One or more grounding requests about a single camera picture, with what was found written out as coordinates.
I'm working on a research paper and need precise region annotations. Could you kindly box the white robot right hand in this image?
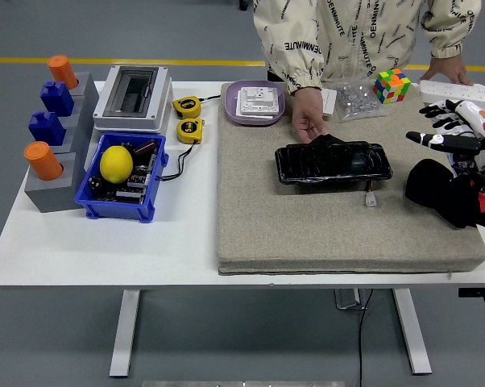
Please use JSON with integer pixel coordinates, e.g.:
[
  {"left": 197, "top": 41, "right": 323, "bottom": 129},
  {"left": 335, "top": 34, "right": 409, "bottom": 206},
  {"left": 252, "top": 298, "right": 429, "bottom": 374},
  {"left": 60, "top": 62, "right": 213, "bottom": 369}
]
[{"left": 405, "top": 98, "right": 485, "bottom": 159}]

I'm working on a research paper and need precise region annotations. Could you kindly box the person's left hand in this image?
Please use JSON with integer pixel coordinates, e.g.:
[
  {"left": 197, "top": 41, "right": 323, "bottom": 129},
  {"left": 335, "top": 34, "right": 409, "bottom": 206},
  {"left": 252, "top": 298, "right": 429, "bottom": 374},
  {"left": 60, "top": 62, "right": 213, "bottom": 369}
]
[{"left": 418, "top": 55, "right": 475, "bottom": 86}]

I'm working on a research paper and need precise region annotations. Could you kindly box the person's right hand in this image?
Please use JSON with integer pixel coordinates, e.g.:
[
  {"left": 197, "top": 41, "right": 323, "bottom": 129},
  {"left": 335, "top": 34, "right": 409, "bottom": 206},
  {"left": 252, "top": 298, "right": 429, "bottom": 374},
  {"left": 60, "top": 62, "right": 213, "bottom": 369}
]
[{"left": 291, "top": 86, "right": 331, "bottom": 144}]

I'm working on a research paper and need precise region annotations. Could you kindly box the black glossy panel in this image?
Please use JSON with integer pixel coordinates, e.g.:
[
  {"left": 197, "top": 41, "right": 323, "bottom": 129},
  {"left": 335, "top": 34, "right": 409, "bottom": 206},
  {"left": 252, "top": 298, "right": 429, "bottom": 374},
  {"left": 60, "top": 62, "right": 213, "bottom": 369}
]
[{"left": 274, "top": 134, "right": 394, "bottom": 186}]

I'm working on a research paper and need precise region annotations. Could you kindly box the white power strip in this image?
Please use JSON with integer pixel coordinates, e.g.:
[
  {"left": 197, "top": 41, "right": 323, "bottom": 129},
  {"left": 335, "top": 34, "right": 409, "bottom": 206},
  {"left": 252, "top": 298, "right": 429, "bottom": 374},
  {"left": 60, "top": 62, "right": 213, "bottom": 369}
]
[{"left": 418, "top": 79, "right": 485, "bottom": 114}]

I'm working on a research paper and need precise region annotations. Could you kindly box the clear bag of metal nuts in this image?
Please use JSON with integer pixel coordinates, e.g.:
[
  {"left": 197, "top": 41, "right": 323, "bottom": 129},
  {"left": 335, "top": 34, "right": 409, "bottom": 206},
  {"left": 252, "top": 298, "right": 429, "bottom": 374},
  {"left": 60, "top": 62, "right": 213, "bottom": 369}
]
[{"left": 330, "top": 77, "right": 388, "bottom": 123}]

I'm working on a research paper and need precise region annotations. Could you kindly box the white socket plate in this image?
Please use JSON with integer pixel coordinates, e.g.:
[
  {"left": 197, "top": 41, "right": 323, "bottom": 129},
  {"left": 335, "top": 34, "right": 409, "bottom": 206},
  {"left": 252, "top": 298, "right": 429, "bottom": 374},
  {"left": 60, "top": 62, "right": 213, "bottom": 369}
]
[{"left": 236, "top": 86, "right": 280, "bottom": 119}]

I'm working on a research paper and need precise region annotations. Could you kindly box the colourful puzzle cube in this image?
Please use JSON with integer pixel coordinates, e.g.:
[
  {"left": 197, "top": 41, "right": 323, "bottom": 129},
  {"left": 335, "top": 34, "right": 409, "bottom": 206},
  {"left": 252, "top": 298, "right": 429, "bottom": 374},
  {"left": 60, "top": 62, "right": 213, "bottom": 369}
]
[{"left": 372, "top": 68, "right": 412, "bottom": 105}]

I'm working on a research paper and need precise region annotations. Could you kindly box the purple tray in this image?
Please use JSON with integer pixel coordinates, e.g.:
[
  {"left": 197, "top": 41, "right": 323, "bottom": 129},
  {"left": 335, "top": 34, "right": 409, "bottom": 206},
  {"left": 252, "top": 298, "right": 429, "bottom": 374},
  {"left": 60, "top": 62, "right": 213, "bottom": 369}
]
[{"left": 224, "top": 80, "right": 287, "bottom": 127}]

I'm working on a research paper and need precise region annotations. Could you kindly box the person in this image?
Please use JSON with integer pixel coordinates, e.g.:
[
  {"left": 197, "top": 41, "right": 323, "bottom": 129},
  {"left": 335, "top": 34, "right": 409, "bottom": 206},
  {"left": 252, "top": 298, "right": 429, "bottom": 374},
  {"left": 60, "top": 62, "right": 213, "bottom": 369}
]
[{"left": 252, "top": 0, "right": 483, "bottom": 96}]

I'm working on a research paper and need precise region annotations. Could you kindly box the yellow tape measure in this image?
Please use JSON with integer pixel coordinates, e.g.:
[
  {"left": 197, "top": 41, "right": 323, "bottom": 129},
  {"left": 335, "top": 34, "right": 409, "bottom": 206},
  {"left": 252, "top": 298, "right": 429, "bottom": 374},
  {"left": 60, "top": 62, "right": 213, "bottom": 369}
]
[
  {"left": 172, "top": 95, "right": 202, "bottom": 120},
  {"left": 176, "top": 118, "right": 206, "bottom": 145}
]

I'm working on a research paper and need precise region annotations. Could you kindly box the grey-brown mat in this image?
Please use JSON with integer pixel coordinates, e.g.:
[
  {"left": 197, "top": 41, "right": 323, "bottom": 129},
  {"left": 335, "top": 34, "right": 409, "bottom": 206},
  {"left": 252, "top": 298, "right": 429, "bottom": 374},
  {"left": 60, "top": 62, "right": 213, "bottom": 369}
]
[{"left": 216, "top": 82, "right": 485, "bottom": 277}]

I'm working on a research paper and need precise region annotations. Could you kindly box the black table controller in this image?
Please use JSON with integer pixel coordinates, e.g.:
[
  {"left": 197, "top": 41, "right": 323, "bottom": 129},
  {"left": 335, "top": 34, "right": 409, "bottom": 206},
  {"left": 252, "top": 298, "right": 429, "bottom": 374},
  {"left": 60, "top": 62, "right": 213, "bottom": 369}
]
[{"left": 458, "top": 286, "right": 485, "bottom": 312}]

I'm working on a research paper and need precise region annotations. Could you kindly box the circuit boards pile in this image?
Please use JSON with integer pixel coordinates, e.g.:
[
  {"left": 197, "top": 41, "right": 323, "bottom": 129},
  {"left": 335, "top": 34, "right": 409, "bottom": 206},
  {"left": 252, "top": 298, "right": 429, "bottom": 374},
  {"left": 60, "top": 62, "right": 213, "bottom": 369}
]
[{"left": 87, "top": 139, "right": 160, "bottom": 204}]

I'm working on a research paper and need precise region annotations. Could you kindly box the grey control box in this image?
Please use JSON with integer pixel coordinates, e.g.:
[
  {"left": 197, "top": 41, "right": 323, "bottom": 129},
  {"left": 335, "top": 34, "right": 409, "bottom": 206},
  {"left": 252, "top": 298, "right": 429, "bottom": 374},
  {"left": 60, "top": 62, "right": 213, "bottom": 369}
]
[{"left": 334, "top": 289, "right": 368, "bottom": 310}]

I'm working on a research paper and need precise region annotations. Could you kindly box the yellow lemon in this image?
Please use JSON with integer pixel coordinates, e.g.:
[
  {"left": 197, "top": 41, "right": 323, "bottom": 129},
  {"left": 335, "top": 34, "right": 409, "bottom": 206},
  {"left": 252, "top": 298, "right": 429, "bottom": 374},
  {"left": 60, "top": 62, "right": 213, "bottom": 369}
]
[{"left": 99, "top": 145, "right": 135, "bottom": 185}]

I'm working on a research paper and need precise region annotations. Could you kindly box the blue plastic bin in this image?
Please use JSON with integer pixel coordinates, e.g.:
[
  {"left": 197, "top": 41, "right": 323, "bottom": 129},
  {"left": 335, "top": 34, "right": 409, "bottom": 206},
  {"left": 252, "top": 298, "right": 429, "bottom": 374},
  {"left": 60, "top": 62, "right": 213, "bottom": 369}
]
[{"left": 74, "top": 131, "right": 170, "bottom": 224}]

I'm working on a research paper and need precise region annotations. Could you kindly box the white table leg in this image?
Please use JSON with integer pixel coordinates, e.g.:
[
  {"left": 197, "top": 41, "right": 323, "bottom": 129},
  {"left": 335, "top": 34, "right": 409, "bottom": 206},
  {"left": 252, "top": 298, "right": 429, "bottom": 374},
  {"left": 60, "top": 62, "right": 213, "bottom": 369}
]
[
  {"left": 392, "top": 288, "right": 433, "bottom": 376},
  {"left": 108, "top": 289, "right": 142, "bottom": 379}
]

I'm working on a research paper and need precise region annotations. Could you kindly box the orange cylinder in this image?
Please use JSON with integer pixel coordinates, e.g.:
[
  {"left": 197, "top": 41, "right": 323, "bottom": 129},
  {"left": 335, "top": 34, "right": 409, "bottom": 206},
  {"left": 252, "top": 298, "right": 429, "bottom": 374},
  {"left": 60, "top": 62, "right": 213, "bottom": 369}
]
[
  {"left": 23, "top": 141, "right": 64, "bottom": 181},
  {"left": 47, "top": 55, "right": 80, "bottom": 90}
]

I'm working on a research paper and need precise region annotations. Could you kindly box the blue plastic block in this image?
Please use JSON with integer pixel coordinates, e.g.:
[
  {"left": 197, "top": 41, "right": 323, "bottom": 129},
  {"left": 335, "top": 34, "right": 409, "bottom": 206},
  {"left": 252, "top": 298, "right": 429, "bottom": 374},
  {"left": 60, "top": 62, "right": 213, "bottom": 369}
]
[
  {"left": 27, "top": 110, "right": 67, "bottom": 147},
  {"left": 39, "top": 80, "right": 75, "bottom": 117}
]

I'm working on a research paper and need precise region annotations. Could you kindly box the grey stepped block holder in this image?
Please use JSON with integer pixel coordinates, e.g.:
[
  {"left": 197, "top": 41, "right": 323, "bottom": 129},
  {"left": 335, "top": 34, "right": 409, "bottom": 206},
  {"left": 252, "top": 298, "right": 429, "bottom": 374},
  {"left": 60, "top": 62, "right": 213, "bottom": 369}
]
[{"left": 23, "top": 71, "right": 101, "bottom": 214}]

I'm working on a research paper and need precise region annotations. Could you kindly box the white connector with wires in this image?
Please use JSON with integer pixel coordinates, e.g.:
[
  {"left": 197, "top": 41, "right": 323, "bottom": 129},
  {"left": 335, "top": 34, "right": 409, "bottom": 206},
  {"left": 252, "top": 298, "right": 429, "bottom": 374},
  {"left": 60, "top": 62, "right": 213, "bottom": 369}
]
[{"left": 363, "top": 181, "right": 379, "bottom": 208}]

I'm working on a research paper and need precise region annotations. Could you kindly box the grey-white electrical enclosure box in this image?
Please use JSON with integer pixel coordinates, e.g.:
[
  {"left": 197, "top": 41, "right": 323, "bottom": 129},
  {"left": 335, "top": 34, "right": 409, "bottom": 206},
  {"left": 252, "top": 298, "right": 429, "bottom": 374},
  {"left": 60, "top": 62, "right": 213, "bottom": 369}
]
[{"left": 92, "top": 65, "right": 174, "bottom": 135}]

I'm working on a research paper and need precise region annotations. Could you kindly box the black power cable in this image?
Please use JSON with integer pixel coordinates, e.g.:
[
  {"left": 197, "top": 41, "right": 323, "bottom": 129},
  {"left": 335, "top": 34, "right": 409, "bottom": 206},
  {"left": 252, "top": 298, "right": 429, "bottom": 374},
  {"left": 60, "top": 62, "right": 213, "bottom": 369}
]
[{"left": 357, "top": 288, "right": 375, "bottom": 387}]

